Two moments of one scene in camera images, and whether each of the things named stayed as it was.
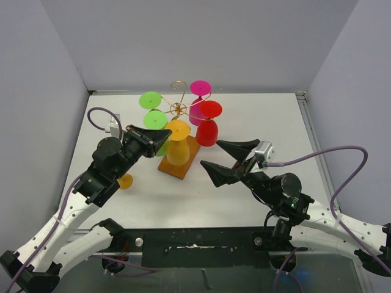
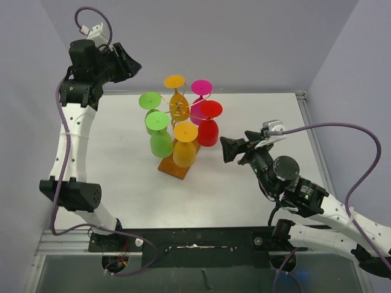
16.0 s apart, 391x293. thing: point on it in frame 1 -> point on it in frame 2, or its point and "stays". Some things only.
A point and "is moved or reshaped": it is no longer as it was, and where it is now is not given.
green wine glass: [150, 100] stays
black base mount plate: [202, 247] stays
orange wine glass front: [126, 181] -> [179, 107]
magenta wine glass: [199, 88] stays
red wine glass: [207, 132] stays
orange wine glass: [178, 151] is moved or reshaped
